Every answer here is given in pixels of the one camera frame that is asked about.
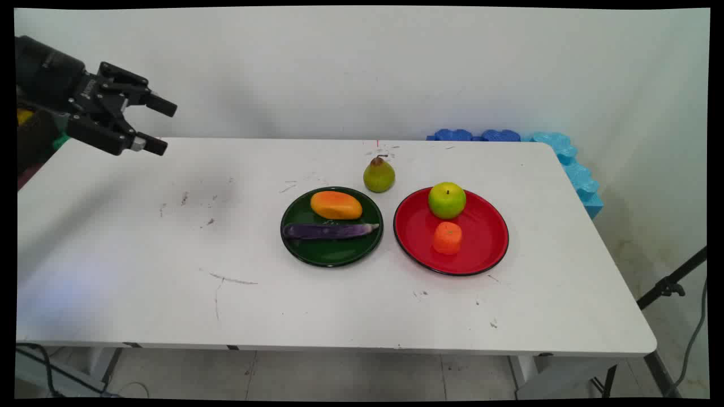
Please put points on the dark blue foam mat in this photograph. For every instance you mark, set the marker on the dark blue foam mat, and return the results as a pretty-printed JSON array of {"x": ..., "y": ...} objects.
[
  {"x": 500, "y": 135},
  {"x": 452, "y": 135}
]

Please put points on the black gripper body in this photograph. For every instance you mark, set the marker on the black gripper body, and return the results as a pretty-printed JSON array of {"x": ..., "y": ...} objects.
[{"x": 48, "y": 73}]

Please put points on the green toy apple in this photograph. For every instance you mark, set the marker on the green toy apple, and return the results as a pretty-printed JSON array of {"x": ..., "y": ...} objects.
[{"x": 447, "y": 200}]

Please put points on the black tripod stand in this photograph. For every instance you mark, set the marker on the black tripod stand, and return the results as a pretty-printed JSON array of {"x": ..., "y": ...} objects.
[{"x": 667, "y": 287}]

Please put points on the white table leg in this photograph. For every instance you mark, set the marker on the white table leg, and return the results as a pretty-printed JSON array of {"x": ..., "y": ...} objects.
[
  {"x": 543, "y": 376},
  {"x": 104, "y": 367}
]

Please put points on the purple toy eggplant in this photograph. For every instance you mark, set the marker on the purple toy eggplant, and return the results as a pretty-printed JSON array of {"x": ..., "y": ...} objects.
[{"x": 331, "y": 230}]

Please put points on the dark green plate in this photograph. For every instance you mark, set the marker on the dark green plate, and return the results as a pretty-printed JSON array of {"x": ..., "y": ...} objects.
[{"x": 331, "y": 251}]

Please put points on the light blue foam mat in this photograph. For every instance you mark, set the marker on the light blue foam mat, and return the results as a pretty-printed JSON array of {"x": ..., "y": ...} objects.
[{"x": 580, "y": 178}]

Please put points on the red plate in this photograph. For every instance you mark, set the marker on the red plate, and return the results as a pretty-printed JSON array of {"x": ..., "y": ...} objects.
[{"x": 475, "y": 249}]

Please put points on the green toy pear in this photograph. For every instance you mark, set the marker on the green toy pear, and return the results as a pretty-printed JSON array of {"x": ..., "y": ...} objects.
[{"x": 378, "y": 175}]

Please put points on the green plastic object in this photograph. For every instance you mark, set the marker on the green plastic object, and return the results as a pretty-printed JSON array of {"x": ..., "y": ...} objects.
[{"x": 61, "y": 141}]

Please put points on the orange toy tangerine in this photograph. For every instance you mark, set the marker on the orange toy tangerine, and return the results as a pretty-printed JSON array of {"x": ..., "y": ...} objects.
[{"x": 447, "y": 238}]

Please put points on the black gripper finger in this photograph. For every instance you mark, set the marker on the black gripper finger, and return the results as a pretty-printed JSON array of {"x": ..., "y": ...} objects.
[
  {"x": 138, "y": 93},
  {"x": 110, "y": 135}
]

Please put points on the orange toy mango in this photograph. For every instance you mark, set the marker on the orange toy mango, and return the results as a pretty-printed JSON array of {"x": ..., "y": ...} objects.
[{"x": 336, "y": 205}]

